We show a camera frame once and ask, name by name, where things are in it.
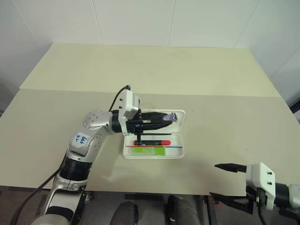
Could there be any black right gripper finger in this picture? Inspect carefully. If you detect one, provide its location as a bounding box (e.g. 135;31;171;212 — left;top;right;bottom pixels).
209;191;254;215
214;163;248;174

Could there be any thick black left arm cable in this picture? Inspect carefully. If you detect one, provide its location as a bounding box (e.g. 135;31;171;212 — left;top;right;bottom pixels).
10;167;63;225

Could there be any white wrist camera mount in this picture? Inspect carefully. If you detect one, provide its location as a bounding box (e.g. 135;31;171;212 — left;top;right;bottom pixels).
245;162;277;211
117;89;141;137

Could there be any white plastic pencil case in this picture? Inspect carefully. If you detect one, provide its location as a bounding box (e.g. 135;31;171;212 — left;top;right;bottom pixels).
123;108;187;160

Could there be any green eraser block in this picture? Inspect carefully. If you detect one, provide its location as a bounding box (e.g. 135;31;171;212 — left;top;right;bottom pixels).
131;147;166;156

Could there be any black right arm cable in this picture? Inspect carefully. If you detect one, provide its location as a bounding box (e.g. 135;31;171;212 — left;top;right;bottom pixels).
257;201;270;225

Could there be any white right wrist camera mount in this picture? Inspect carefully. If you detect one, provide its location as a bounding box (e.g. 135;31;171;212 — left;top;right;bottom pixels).
245;162;277;211

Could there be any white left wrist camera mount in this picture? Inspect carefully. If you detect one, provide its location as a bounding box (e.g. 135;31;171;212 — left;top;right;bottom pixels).
117;89;141;137

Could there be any small purple object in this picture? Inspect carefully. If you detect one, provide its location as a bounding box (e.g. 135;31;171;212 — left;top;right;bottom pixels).
163;112;177;124

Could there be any red capped black marker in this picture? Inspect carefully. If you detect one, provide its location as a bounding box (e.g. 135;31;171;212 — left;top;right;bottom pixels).
133;139;172;146

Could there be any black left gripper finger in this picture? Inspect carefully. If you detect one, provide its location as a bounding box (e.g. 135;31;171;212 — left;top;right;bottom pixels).
142;121;174;132
142;112;169;123

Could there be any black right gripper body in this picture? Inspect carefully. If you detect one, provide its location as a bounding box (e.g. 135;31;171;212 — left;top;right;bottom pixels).
245;185;268;214

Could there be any rusty metal table leg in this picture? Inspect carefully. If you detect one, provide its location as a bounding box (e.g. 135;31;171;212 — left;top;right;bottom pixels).
78;191;92;207
200;195;218;225

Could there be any thin black left wrist cable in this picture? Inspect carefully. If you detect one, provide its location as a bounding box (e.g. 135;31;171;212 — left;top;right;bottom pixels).
109;85;131;111

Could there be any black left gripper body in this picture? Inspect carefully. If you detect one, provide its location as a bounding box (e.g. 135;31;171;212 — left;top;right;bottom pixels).
126;108;144;147

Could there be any black object at wall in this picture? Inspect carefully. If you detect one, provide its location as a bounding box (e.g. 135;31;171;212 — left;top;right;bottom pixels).
289;97;300;124

